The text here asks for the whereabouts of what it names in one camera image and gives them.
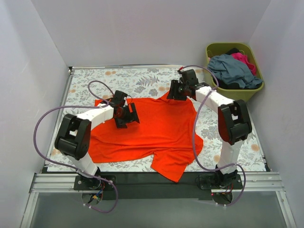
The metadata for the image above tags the orange t-shirt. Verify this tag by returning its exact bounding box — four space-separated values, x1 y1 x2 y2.
88 95 203 182

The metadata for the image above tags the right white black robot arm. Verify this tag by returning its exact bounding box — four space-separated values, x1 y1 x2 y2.
167 67 252 189

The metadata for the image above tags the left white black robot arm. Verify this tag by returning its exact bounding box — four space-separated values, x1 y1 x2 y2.
55 91 140 190

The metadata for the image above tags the floral patterned table mat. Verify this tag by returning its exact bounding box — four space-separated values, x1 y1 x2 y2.
46 66 266 172

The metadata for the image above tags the grey-blue t-shirt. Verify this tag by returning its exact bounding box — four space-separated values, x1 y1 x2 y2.
207 54 263 90

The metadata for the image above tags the olive green plastic bin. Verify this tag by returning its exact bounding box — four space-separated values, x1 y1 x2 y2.
205 42 265 102

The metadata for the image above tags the pink t-shirt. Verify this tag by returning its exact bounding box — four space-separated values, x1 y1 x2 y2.
231 52 257 76

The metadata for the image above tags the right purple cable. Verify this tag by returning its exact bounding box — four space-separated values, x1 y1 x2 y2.
179 65 247 207

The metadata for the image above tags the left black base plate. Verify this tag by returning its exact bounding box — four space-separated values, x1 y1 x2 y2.
73 175 116 190

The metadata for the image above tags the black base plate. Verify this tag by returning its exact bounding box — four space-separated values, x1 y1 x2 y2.
73 175 116 190
195 173 243 190

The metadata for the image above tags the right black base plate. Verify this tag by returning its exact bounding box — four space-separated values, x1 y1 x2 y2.
195 173 243 190

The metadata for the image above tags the aluminium frame rail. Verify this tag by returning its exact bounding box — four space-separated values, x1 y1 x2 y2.
21 172 296 228

